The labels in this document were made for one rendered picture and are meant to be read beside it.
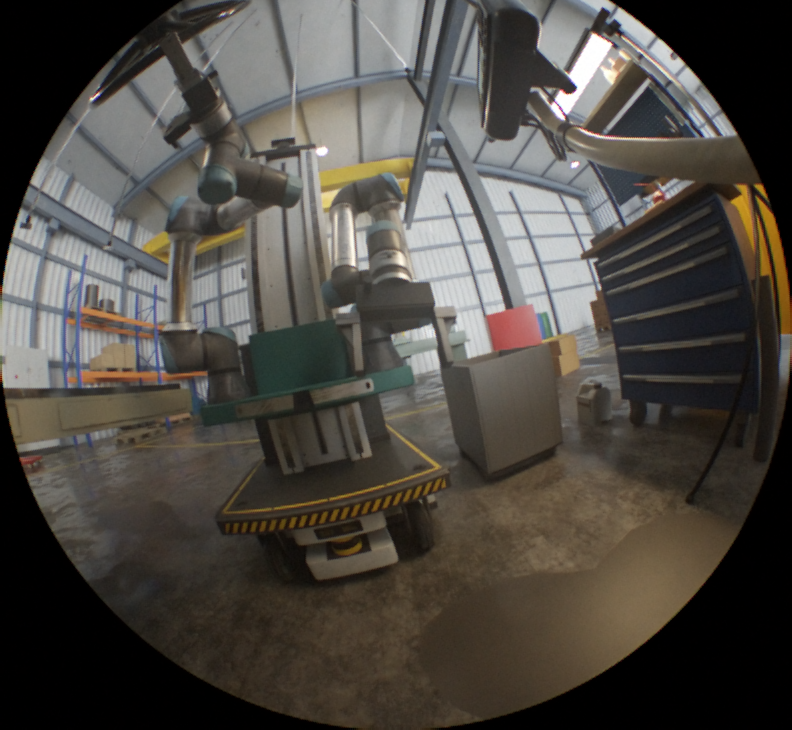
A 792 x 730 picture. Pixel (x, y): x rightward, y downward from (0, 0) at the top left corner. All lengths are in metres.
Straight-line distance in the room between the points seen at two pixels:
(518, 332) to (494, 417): 2.51
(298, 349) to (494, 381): 0.77
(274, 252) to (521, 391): 1.19
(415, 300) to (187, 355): 0.64
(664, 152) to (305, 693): 0.94
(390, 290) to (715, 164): 0.44
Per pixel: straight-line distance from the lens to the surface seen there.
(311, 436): 1.00
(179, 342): 0.80
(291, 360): 0.90
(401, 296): 0.43
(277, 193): 0.54
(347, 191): 0.88
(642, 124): 1.86
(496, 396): 1.11
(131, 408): 1.04
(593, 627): 0.73
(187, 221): 0.85
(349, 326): 0.41
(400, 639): 0.75
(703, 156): 0.24
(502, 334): 3.50
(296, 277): 1.05
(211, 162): 0.52
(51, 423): 0.90
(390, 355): 0.77
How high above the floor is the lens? 0.65
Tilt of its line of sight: 6 degrees up
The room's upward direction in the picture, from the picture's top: 13 degrees counter-clockwise
